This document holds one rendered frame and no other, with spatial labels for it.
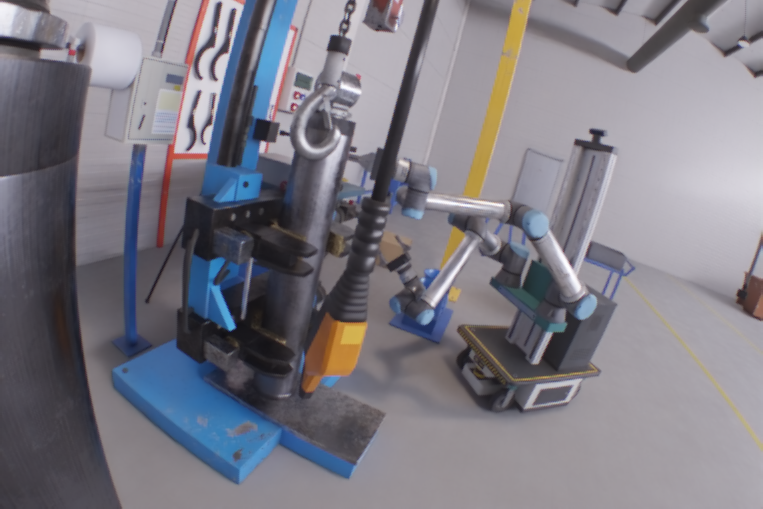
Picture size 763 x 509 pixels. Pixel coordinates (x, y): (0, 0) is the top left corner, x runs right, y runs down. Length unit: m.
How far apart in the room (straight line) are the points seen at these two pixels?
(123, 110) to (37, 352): 1.63
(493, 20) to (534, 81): 2.36
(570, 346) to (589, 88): 10.57
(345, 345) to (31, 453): 0.50
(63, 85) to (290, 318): 1.50
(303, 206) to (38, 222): 1.29
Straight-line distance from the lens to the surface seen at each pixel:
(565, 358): 2.68
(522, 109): 12.20
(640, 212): 12.83
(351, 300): 0.61
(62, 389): 0.32
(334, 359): 0.66
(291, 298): 1.61
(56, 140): 0.25
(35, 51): 0.29
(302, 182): 1.47
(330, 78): 0.64
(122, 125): 1.85
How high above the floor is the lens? 1.46
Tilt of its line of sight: 13 degrees down
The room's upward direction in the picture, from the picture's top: 15 degrees clockwise
